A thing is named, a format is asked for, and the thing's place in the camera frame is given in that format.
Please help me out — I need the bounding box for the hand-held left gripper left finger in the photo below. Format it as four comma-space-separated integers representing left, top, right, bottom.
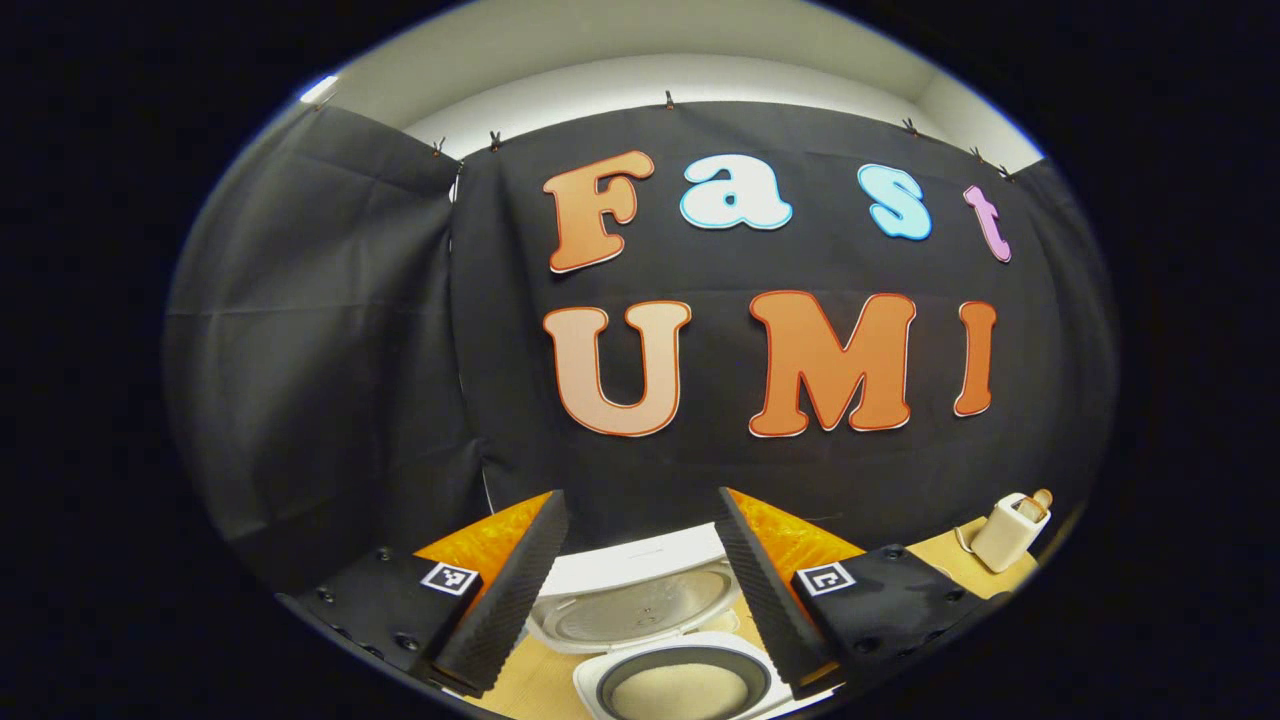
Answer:
275, 487, 571, 699

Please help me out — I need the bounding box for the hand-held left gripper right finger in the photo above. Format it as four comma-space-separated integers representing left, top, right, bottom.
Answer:
713, 486, 1006, 702

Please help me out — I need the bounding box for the white rice cooker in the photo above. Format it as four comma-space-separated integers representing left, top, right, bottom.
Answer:
522, 522, 801, 720

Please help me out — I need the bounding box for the white toaster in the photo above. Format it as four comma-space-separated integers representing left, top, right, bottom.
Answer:
970, 492, 1053, 574

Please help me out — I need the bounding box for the black backdrop cloth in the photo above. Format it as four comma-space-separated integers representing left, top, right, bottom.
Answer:
163, 98, 1121, 596

